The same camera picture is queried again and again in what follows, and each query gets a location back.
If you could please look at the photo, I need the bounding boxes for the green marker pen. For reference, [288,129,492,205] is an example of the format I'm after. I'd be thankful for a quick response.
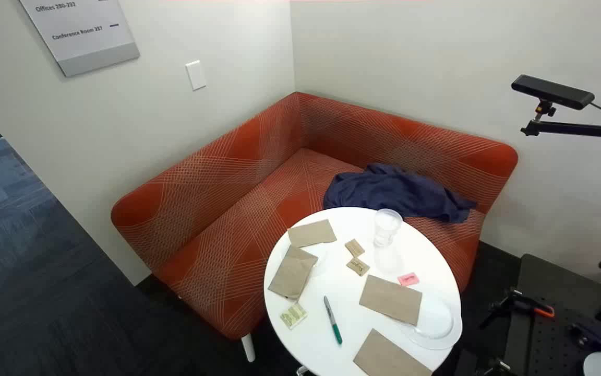
[321,295,345,346]

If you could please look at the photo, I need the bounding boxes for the white light switch plate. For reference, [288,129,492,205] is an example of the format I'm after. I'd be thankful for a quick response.
[184,58,210,91]

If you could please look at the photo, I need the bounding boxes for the grey wall sign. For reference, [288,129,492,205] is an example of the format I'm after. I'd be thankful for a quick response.
[17,0,143,79]

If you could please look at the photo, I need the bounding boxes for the white round table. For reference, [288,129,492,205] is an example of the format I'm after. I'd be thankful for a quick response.
[264,205,465,376]

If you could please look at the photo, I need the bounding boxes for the brown packet printed Sugar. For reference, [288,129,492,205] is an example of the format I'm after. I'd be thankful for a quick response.
[345,256,371,277]

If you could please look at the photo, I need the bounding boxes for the dark blue cloth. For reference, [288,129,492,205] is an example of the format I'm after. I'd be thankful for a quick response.
[321,162,479,225]

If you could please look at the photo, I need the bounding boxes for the yellow-green packet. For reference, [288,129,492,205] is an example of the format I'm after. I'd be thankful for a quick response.
[277,300,309,330]

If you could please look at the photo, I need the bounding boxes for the black clamp orange handle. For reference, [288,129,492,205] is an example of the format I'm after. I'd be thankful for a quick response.
[485,355,519,376]
[479,286,558,330]

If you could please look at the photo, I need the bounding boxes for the brown paper sugar packet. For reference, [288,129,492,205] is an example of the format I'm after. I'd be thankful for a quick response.
[342,237,367,258]

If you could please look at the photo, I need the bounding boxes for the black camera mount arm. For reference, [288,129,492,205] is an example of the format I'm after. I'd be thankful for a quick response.
[520,98,601,159]

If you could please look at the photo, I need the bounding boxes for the clear plastic cup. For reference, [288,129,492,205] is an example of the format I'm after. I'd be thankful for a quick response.
[371,207,406,250]

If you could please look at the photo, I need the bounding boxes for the orange patterned sofa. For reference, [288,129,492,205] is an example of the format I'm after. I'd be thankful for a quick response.
[108,90,520,342]

